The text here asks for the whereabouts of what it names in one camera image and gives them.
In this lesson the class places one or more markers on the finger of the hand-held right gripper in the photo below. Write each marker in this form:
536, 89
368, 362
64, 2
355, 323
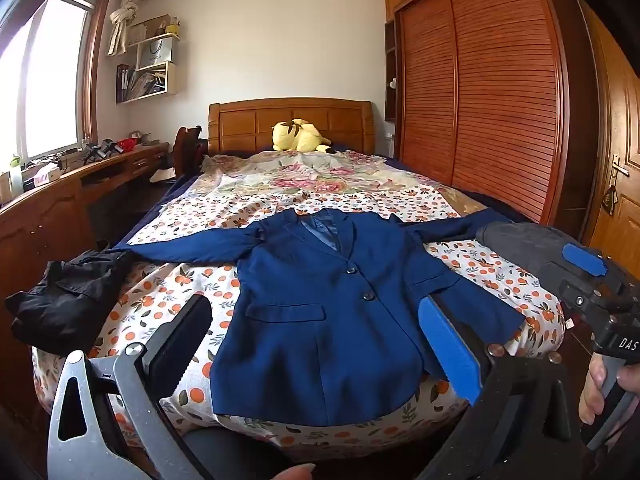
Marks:
590, 300
585, 259

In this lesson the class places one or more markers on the wooden headboard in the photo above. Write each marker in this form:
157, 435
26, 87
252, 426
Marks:
240, 125

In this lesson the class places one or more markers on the person's right hand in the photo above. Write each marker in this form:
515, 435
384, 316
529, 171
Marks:
592, 390

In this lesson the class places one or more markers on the white wall shelf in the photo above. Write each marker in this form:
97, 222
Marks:
170, 80

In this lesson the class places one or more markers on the wooden chair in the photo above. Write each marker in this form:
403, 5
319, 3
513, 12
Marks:
187, 152

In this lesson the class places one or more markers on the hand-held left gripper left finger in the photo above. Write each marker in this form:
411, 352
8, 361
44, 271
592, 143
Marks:
185, 325

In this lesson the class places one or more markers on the tied white curtain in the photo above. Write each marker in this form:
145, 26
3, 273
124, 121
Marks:
125, 15

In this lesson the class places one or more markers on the white paper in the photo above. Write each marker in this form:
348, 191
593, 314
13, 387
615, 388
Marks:
162, 176

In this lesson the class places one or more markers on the white paper bag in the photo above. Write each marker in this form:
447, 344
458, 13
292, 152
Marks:
155, 52

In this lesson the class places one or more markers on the black clothes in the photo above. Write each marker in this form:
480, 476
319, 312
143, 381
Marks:
65, 300

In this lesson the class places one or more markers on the wooden desk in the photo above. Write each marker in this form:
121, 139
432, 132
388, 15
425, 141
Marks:
45, 220

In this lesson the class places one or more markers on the small white lamp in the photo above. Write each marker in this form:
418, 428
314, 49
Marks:
392, 83

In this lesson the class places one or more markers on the floral blanket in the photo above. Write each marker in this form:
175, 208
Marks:
310, 175

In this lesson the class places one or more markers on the red basket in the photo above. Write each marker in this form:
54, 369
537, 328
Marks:
130, 145

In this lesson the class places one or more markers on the wooden door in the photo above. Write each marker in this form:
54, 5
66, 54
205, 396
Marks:
620, 110

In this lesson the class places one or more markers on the blue suit jacket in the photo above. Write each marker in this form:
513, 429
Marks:
310, 320

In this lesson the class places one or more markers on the green capped bottle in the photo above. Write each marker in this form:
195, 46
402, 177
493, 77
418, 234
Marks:
16, 175

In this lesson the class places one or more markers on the person's left hand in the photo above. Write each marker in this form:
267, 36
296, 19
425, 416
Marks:
295, 472

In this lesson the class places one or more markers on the black devices on desk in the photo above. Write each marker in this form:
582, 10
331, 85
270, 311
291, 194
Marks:
102, 150

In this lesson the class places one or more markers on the wooden slatted wardrobe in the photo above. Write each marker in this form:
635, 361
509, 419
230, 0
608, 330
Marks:
500, 85

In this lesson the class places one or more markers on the golden brown patterned cloth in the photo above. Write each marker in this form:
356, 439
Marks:
467, 202

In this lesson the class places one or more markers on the tissue box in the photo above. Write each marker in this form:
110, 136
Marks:
46, 174

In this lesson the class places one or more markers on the yellow plush toy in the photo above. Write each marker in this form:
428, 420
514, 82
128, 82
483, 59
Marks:
295, 135

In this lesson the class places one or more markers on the window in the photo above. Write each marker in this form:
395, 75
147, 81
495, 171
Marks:
45, 85

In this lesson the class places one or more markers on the navy bed sheet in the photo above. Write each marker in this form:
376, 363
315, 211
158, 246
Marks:
165, 200

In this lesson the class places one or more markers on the dark grey cloth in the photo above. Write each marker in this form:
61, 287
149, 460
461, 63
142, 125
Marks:
520, 247

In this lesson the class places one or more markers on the orange print bed sheet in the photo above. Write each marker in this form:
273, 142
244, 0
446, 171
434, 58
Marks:
165, 290

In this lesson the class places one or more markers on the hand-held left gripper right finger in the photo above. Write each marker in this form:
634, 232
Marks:
447, 345

